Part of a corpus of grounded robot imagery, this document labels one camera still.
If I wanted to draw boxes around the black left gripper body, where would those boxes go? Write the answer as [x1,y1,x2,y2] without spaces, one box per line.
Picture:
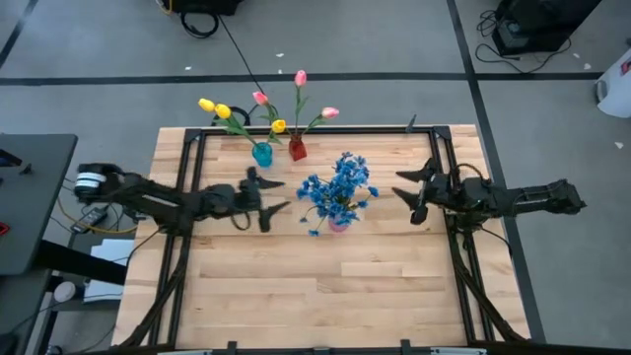
[211,166,272,233]

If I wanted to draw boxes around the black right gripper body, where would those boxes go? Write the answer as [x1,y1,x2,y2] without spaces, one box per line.
[410,157,467,227]

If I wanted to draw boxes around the teal blue glass vase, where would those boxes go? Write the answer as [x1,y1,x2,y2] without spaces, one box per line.
[251,141,274,169]

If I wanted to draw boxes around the red glass vase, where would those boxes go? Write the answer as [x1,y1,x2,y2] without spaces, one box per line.
[288,135,309,163]

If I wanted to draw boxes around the blue artificial flower spray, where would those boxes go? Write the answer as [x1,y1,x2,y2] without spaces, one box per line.
[319,151,381,231]
[295,172,369,238]

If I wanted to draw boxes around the pink artificial tulip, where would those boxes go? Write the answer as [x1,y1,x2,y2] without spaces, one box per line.
[293,69,310,139]
[251,91,297,139]

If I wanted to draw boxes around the yellow tulips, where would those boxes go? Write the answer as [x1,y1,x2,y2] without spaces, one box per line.
[298,106,340,139]

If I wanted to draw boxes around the white box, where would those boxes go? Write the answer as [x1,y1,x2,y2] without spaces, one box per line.
[83,239,137,303]

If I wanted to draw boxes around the black power adapter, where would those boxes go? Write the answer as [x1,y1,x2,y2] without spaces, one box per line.
[70,206,108,234]

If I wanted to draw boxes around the black desk bar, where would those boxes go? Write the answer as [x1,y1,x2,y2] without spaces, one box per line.
[36,240,128,286]

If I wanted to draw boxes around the black box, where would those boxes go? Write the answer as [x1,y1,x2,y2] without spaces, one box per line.
[162,0,245,16]

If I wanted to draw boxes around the black equipment case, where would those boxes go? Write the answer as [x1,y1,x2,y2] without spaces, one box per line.
[492,0,603,56]

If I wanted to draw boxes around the white round object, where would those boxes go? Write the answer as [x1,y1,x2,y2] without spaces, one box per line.
[52,281,77,303]

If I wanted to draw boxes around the white bin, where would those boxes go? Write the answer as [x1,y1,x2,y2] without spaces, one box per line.
[594,47,631,118]

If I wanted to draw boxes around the grey desk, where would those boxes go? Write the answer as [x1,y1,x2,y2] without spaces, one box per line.
[0,133,79,276]

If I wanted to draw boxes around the dark blue object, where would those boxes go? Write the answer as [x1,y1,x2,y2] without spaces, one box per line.
[0,149,24,168]

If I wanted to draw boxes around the thick black cable loop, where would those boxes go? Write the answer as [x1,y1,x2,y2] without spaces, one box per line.
[211,106,251,127]

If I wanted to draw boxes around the black equipment cable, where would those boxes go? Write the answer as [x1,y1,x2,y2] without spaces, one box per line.
[475,9,573,75]

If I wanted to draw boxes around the thin black floor cable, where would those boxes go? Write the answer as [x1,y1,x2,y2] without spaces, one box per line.
[216,14,281,127]

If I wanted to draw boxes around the yellow cable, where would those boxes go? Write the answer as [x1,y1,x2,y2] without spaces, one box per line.
[56,196,139,236]

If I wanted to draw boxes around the coiled black cable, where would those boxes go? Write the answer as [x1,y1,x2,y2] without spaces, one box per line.
[179,12,221,39]

